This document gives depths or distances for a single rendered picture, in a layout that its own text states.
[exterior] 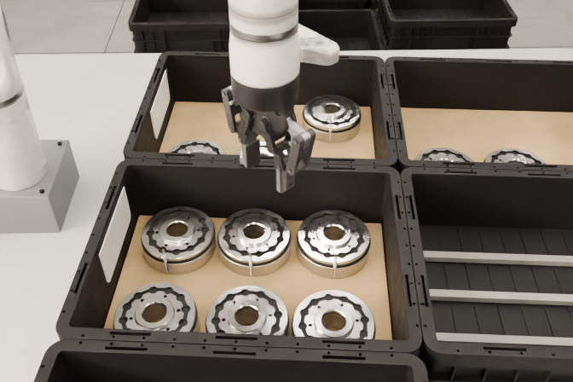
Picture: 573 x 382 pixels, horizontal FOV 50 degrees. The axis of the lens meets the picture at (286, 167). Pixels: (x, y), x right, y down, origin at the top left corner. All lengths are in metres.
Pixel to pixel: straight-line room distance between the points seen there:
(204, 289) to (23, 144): 0.40
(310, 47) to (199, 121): 0.50
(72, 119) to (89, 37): 1.82
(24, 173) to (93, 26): 2.25
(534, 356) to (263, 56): 0.42
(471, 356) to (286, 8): 0.41
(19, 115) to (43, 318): 0.32
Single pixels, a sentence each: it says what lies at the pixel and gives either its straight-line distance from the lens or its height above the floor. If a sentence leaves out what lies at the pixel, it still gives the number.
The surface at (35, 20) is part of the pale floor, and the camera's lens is 3.48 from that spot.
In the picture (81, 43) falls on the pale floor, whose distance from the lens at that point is 3.19.
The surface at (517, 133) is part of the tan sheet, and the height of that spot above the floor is 0.83.
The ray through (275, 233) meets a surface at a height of 0.86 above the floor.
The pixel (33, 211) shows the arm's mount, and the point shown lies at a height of 0.75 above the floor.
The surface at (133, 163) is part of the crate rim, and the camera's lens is 0.91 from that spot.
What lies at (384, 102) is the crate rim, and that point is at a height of 0.93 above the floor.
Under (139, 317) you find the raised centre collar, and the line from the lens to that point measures 0.80.
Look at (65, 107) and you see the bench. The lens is 1.47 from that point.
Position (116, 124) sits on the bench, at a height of 0.70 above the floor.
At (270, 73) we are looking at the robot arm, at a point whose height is 1.16.
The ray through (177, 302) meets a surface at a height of 0.86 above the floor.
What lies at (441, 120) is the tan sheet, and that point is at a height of 0.83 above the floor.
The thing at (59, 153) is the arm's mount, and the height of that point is 0.79.
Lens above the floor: 1.51
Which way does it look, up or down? 41 degrees down
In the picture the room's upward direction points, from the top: straight up
